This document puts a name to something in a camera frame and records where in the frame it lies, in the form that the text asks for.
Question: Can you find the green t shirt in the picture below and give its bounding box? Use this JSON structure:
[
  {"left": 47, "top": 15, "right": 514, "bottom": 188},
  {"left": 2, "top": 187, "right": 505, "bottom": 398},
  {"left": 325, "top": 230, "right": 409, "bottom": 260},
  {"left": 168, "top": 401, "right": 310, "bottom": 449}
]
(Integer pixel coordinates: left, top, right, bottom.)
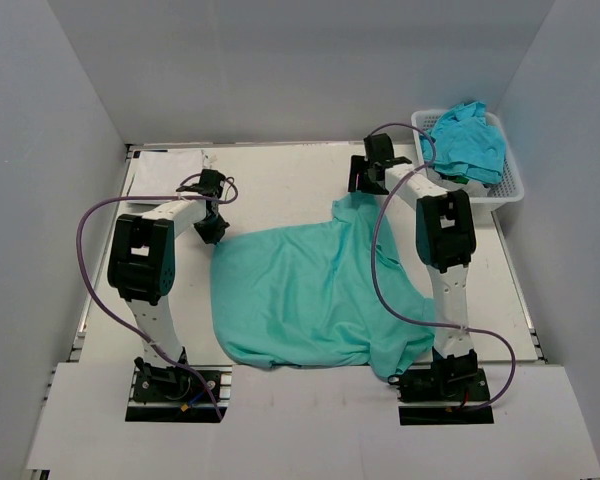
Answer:
[{"left": 210, "top": 194, "right": 435, "bottom": 379}]

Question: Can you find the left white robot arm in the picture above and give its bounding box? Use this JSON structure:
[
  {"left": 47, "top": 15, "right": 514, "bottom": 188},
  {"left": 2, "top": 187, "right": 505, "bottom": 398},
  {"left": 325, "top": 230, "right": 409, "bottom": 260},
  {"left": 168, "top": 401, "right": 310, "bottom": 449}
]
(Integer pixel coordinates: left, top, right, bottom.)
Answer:
[{"left": 107, "top": 169, "right": 229, "bottom": 368}]

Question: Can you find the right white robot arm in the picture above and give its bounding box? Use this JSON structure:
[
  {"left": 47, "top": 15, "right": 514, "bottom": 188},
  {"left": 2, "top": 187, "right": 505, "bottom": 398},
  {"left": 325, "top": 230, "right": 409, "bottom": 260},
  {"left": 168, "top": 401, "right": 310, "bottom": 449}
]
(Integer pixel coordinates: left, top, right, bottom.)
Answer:
[{"left": 348, "top": 133, "right": 478, "bottom": 381}]

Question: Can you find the folded white t shirt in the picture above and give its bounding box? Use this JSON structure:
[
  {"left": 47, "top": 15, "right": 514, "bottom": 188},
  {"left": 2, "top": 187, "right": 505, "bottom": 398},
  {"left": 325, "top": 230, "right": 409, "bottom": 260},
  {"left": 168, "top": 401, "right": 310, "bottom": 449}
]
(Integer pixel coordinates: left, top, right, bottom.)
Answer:
[{"left": 126, "top": 149, "right": 211, "bottom": 205}]

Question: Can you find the blue t shirt in basket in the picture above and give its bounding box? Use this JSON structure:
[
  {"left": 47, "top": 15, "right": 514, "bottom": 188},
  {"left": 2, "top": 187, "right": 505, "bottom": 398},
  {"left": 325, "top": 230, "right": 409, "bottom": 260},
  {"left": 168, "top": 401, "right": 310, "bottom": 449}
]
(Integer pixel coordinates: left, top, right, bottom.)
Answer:
[{"left": 419, "top": 101, "right": 506, "bottom": 186}]

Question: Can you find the grey shirt in basket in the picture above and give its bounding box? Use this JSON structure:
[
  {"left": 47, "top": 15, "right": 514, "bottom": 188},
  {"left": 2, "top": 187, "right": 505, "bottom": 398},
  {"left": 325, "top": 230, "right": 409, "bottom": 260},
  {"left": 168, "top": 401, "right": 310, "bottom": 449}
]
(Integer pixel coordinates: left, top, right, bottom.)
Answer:
[{"left": 427, "top": 169, "right": 490, "bottom": 203}]

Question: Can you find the white plastic basket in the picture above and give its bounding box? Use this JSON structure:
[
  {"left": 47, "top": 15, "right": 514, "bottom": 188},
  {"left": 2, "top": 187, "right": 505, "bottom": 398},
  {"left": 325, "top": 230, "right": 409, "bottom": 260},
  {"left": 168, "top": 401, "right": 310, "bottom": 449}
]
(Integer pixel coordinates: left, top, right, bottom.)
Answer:
[{"left": 411, "top": 101, "right": 524, "bottom": 212}]

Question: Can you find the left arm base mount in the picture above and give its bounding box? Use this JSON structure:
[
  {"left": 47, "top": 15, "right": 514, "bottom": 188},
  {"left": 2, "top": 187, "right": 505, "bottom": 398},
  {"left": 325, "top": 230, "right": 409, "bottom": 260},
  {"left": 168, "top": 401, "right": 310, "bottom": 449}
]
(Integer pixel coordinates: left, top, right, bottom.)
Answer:
[{"left": 125, "top": 357, "right": 232, "bottom": 424}]

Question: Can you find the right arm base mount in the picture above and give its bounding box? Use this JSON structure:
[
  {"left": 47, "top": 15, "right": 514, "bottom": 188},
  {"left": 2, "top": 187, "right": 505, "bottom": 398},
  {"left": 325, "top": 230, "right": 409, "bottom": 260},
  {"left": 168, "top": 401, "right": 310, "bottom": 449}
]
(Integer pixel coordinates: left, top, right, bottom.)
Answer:
[{"left": 388, "top": 362, "right": 494, "bottom": 426}]

